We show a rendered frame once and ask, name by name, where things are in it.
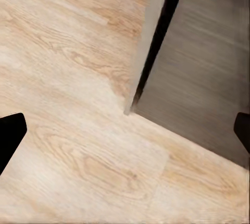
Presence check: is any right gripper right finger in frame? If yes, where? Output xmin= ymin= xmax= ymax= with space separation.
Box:
xmin=233 ymin=112 xmax=250 ymax=154

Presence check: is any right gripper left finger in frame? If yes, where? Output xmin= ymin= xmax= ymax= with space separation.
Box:
xmin=0 ymin=113 xmax=27 ymax=175

